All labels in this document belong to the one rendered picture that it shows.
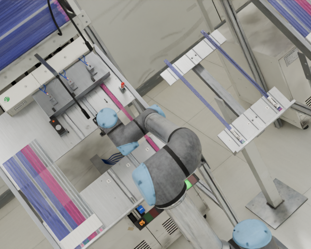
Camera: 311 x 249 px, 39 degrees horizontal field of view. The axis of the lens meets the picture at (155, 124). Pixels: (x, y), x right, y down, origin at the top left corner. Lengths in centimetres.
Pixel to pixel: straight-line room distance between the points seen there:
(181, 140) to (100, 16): 249
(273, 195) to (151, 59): 194
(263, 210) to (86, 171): 101
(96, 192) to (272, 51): 125
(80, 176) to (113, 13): 168
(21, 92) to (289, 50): 143
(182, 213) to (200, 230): 9
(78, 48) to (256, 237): 113
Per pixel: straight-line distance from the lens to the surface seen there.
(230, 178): 278
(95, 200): 192
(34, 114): 205
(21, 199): 197
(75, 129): 199
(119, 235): 236
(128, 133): 161
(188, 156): 125
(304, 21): 224
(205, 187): 236
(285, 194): 256
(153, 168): 124
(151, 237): 247
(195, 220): 135
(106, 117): 160
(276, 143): 286
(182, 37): 403
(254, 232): 149
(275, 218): 248
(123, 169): 192
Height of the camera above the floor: 194
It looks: 33 degrees down
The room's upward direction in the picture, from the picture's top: 33 degrees counter-clockwise
